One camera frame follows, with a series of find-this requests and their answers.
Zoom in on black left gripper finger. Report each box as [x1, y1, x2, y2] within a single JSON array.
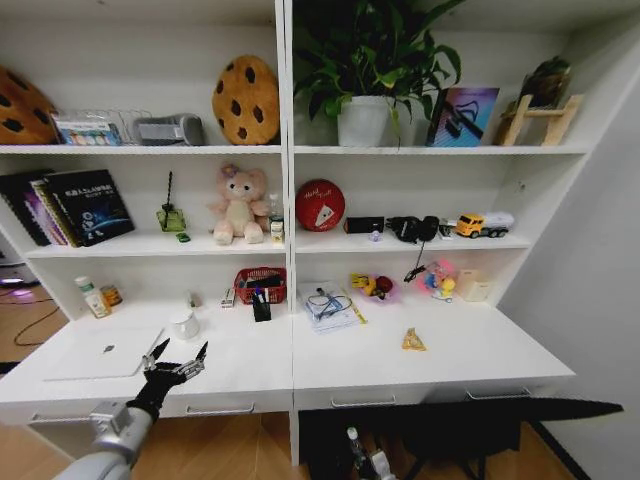
[[141, 337, 172, 372], [172, 341, 210, 383]]

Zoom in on white mug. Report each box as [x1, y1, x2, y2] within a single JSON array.
[[169, 309, 202, 342]]

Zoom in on silver laptop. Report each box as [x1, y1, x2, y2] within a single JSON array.
[[43, 326, 167, 383]]

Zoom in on cream lotion bottle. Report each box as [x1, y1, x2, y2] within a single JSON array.
[[84, 291, 113, 320]]

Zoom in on black pen holder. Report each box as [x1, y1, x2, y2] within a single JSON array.
[[251, 291, 274, 323]]

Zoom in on red plastic basket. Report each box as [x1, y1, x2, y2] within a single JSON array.
[[233, 266, 289, 306]]

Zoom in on white paper booklet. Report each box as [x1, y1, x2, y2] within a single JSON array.
[[298, 281, 363, 335]]

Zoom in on dark device with purple light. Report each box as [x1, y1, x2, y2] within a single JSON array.
[[0, 263, 37, 302]]

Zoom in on black book with blue print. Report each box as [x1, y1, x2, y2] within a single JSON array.
[[43, 168, 137, 248]]

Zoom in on small clear bottle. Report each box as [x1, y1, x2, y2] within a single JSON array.
[[267, 193, 287, 246]]

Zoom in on pink plush bear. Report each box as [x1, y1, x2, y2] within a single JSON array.
[[206, 161, 272, 247]]

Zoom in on yellow ruler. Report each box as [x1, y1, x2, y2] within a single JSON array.
[[341, 286, 369, 326]]

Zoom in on white plastic bottle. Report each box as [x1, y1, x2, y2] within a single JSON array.
[[344, 426, 397, 480]]

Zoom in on purple bowl of toys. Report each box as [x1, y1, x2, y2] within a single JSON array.
[[356, 274, 402, 305]]

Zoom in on red round tin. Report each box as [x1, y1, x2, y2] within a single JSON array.
[[294, 178, 347, 233]]

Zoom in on yellow triangular snack wrapper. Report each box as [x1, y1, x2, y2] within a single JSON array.
[[400, 326, 428, 353]]

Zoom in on black rectangular box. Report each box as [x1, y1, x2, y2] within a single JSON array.
[[344, 215, 387, 236]]

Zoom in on white shelf desk unit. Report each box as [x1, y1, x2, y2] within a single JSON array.
[[0, 0, 640, 464]]

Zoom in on grey rectangular case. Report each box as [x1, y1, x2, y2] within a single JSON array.
[[132, 113, 205, 147]]

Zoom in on clear box with blue print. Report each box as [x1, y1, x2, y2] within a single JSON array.
[[49, 109, 126, 147]]

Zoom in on black headphones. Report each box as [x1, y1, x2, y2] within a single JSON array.
[[385, 215, 424, 246]]

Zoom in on black chair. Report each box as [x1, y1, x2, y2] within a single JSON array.
[[298, 396, 625, 480]]

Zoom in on pink toy package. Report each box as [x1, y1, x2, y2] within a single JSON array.
[[416, 259, 457, 292]]

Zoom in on yellow blue toy figure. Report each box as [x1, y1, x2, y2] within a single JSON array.
[[431, 276, 458, 303]]

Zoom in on large brown cookie pillow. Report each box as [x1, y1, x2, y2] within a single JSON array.
[[0, 64, 61, 146]]

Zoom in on cream wooden box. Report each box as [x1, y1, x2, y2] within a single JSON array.
[[456, 269, 494, 303]]

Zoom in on white plant pot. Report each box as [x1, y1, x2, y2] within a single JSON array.
[[337, 95, 402, 149]]

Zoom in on yellow toy truck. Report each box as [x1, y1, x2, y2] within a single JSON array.
[[454, 211, 517, 240]]

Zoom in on green leafy plant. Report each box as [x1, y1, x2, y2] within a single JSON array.
[[292, 0, 464, 149]]

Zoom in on light wooden stand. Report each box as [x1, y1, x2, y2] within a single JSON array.
[[493, 93, 585, 148]]

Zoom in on blue cable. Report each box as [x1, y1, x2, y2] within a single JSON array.
[[306, 293, 352, 322]]

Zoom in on black pouch with cable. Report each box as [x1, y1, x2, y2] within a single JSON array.
[[402, 215, 442, 285]]

